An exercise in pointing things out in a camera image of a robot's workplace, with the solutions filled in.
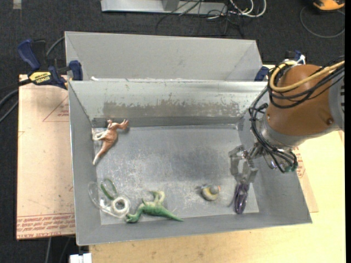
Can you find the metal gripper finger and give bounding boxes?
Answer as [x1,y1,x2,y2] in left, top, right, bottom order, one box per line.
[228,145,246,184]
[243,164,259,186]

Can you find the purple ring toy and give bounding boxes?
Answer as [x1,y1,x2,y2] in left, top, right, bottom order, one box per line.
[234,181,251,215]

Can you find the grey yellow toy duck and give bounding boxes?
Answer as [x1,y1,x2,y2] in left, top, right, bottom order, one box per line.
[199,184,222,202]

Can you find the grey metal bin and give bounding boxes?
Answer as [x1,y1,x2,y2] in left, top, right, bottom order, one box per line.
[64,31,313,247]

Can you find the green toy dinosaur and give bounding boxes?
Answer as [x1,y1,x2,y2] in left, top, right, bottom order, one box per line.
[124,190,184,224]

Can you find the brown toy kangaroo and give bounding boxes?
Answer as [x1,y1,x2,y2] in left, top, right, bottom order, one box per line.
[92,118,130,166]

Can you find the brown cardboard board red print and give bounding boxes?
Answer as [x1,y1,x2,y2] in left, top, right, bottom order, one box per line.
[16,74,319,241]

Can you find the white ring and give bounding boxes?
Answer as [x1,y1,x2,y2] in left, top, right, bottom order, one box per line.
[110,196,132,216]

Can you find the green ring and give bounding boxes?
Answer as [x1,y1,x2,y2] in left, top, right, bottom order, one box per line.
[100,178,119,202]

